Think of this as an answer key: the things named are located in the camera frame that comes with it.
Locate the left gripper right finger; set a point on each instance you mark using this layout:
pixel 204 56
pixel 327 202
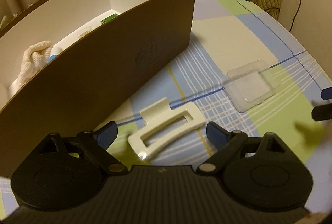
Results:
pixel 228 144

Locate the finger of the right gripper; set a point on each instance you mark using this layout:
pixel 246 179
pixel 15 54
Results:
pixel 326 93
pixel 322 112

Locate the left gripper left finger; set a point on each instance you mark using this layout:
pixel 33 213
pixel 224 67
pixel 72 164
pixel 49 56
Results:
pixel 95 145

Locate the clear plastic tray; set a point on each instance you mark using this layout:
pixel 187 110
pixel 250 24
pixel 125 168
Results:
pixel 249 85

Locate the white hair claw clip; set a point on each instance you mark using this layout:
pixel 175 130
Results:
pixel 163 126

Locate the white cloth glove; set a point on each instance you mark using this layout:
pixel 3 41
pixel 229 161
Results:
pixel 33 60

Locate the checked bed sheet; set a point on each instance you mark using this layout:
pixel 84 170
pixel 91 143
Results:
pixel 226 34

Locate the brown cardboard box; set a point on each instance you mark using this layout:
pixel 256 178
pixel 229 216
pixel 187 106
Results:
pixel 88 80

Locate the blue white tube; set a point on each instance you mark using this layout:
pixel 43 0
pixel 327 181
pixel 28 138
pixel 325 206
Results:
pixel 55 51

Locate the small green box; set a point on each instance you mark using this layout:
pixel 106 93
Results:
pixel 109 18

